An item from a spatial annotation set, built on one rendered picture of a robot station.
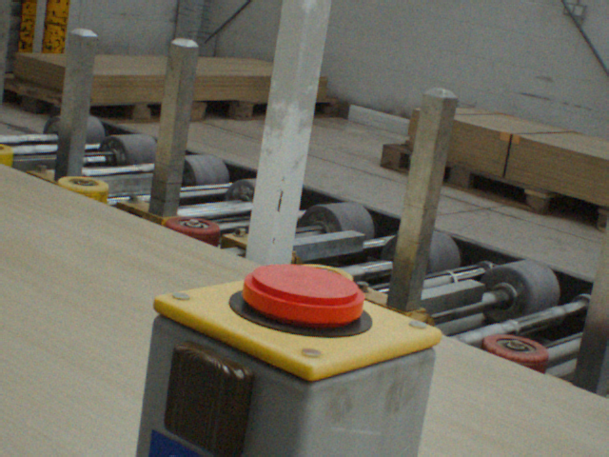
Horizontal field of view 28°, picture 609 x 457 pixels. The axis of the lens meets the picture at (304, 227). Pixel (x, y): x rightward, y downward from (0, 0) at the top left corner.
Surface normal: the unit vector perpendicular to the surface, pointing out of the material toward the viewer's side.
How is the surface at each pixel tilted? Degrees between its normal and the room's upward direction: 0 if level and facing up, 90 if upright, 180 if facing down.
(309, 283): 0
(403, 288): 90
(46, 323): 0
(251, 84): 90
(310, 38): 90
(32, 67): 90
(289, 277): 0
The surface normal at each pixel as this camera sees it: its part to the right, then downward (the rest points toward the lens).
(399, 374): 0.76, 0.26
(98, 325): 0.15, -0.96
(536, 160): -0.66, 0.08
